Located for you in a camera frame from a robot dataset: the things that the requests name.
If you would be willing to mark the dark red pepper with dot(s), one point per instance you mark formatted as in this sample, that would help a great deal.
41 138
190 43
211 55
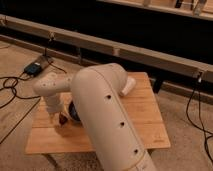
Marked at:
62 119

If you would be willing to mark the blue black power adapter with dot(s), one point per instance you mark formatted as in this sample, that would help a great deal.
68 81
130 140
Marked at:
33 69

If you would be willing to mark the long wooden shelf rail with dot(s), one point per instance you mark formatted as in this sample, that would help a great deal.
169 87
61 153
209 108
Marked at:
145 56

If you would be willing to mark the upper wooden shelf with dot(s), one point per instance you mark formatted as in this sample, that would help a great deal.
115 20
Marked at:
148 5

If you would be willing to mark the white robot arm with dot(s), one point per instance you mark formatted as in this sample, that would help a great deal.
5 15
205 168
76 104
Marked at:
96 93

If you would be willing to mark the dark ceramic bowl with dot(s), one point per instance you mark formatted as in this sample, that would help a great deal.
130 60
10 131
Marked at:
73 113

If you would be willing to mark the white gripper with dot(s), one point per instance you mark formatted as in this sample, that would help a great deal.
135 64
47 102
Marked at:
54 104

